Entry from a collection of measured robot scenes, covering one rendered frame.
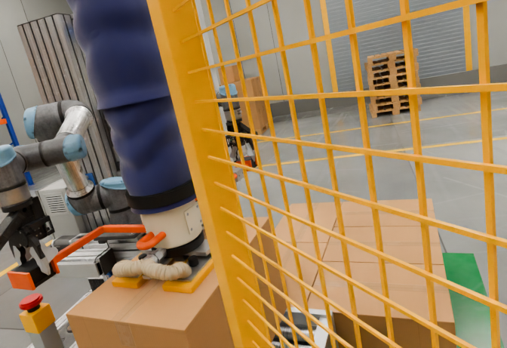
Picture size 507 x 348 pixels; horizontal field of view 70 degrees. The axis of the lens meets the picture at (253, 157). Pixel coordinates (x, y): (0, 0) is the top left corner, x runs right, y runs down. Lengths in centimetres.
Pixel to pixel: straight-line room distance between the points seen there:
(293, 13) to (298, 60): 129
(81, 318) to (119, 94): 61
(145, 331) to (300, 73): 1044
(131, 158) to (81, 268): 89
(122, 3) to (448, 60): 1042
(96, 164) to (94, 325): 100
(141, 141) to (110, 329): 50
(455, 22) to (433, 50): 82
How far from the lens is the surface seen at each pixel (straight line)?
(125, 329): 107
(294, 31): 1116
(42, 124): 154
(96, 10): 103
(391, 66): 848
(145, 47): 102
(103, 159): 194
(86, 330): 119
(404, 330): 175
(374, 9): 1092
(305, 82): 1115
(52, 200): 217
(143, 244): 108
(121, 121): 104
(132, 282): 118
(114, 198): 173
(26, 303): 148
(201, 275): 109
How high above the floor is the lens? 163
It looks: 14 degrees down
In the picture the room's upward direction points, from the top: 12 degrees counter-clockwise
